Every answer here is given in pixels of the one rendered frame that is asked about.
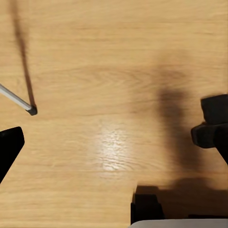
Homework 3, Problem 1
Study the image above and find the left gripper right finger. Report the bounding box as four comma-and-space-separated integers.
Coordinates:
213, 126, 228, 164

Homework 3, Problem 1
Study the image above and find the camera tripod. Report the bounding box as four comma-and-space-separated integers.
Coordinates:
0, 84, 38, 116

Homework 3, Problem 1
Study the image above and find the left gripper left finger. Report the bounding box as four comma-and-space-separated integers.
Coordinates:
0, 126, 25, 183

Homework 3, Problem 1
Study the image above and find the digital camera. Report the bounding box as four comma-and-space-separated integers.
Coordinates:
191, 94, 228, 149

